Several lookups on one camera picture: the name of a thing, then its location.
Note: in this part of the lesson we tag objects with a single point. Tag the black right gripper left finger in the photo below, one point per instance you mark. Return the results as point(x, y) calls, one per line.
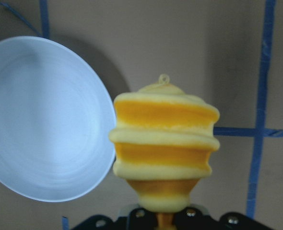
point(138, 219)

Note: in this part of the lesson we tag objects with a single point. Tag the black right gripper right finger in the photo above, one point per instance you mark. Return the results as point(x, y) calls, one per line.
point(193, 218)

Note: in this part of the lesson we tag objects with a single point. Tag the blue plate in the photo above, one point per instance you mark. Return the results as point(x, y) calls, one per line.
point(55, 117)

